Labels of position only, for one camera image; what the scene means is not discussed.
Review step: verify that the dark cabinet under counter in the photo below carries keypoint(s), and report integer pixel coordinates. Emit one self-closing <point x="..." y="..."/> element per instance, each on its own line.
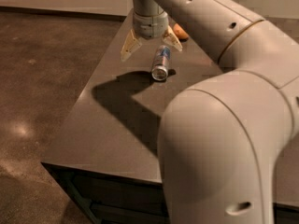
<point x="111" y="199"/>

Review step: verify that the silver blue redbull can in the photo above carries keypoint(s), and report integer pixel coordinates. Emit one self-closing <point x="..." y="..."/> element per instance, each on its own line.
<point x="160" y="65"/>

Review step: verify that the orange fruit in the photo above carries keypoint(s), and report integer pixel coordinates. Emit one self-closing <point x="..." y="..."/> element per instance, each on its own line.
<point x="180" y="33"/>

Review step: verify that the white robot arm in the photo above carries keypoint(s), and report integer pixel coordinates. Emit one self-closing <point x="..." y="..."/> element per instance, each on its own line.
<point x="219" y="140"/>

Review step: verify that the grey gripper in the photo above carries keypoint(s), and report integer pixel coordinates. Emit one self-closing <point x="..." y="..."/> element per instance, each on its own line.
<point x="149" y="25"/>

